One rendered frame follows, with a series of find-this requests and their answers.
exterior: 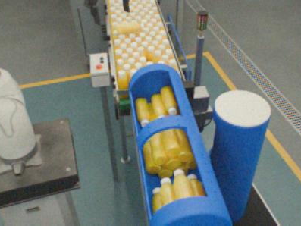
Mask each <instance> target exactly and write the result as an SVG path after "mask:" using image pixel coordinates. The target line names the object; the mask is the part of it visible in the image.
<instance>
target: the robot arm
mask: <svg viewBox="0 0 301 226"><path fill-rule="evenodd" d="M97 1H98V0H85V2H84V4H83V5H84V6H86V7H88V8H90V12H91V15H92V16H93V18H94V21H95V24H97V25H99V26H100V25H101V23H100V17H99V12H98V7H97V6H96V2H97ZM122 1H123V9H124V11H126V12H127V13H130V5H129V1H130V0H122ZM41 139H42V137H41V135H39V134H37V135H34V132H33V126H32V124H31V121H30V117H29V116H28V114H27V110H26V105H25V102H24V97H23V93H22V91H21V90H20V87H19V85H18V84H17V82H16V81H15V80H14V79H13V78H12V76H11V75H10V74H9V73H8V72H7V71H5V70H2V69H1V68H0V175H1V174H4V173H5V172H10V171H14V174H15V176H16V177H21V175H22V174H23V169H24V168H30V167H39V166H41V165H42V164H43V162H42V159H41Z"/></svg>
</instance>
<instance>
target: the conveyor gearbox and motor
mask: <svg viewBox="0 0 301 226"><path fill-rule="evenodd" d="M209 97H210V96H209V94H208V92H207V89H206V87H205V86H197V87H195V94H194V98H193V99H191V100H190V107H191V109H192V112H193V115H194V117H195V120H196V123H197V125H198V128H199V132H200V133H201V132H203V131H204V127H205V126H207V125H208V124H210V122H211V120H212V109H211V107H210V105H209ZM208 119H210V121H209V122H208V123H207V124H206V125H204V124H205V120H208Z"/></svg>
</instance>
